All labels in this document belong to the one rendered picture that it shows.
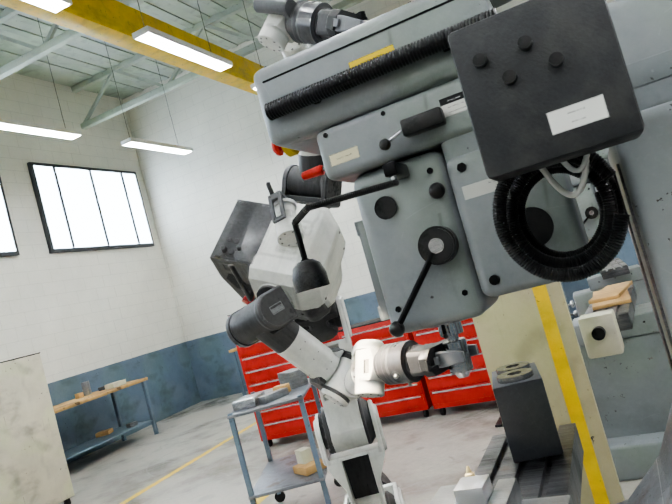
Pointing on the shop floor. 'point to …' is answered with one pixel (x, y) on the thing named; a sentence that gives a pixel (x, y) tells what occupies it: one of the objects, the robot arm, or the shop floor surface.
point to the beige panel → (552, 373)
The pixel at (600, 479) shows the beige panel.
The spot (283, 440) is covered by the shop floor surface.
